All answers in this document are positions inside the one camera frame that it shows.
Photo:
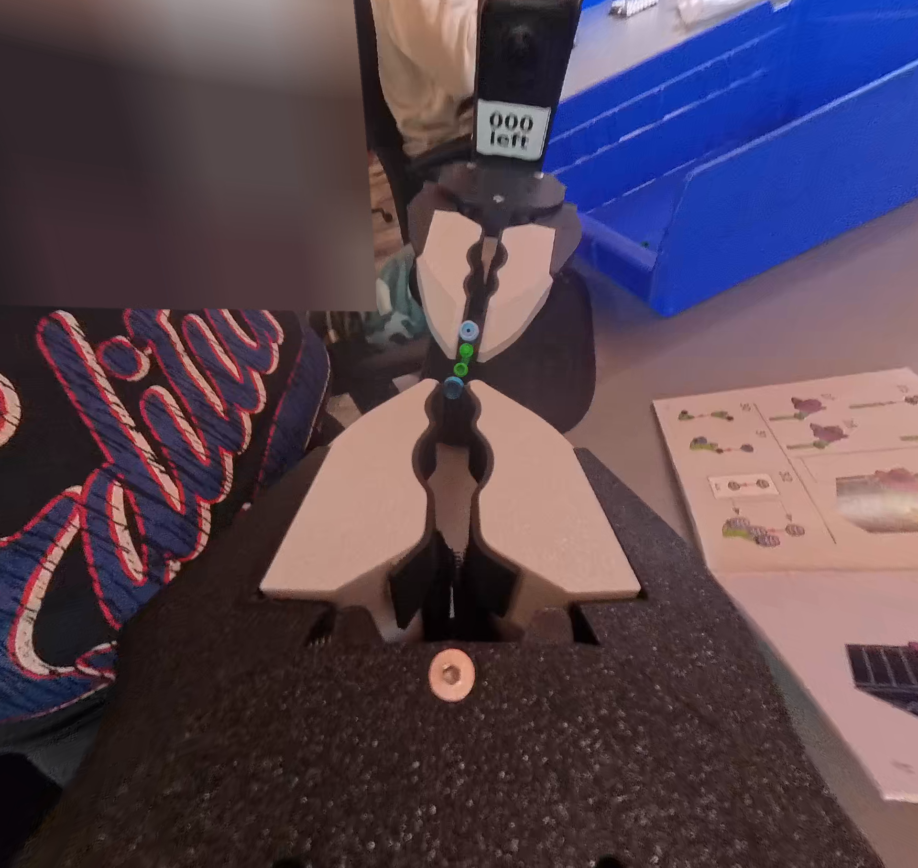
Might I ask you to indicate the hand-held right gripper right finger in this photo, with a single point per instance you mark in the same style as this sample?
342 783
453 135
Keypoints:
552 510

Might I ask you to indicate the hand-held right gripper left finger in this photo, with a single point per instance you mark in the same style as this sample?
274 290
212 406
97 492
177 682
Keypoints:
359 517

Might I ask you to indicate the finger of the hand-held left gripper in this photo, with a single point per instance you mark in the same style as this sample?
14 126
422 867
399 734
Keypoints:
445 280
524 280

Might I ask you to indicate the tiny pale blue lego stud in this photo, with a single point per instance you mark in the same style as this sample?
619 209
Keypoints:
453 388
468 329

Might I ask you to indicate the short green lego stalk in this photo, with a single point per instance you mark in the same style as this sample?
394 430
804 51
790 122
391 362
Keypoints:
461 359

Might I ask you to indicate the large blue plastic bin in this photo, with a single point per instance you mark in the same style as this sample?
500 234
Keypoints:
717 137

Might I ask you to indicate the person's left forearm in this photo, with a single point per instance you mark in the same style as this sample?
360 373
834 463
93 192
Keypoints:
399 309

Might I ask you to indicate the lego instruction booklet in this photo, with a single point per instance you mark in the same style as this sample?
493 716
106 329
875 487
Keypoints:
803 467

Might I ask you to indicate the black rounded pad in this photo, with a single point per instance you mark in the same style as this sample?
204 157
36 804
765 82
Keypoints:
552 352

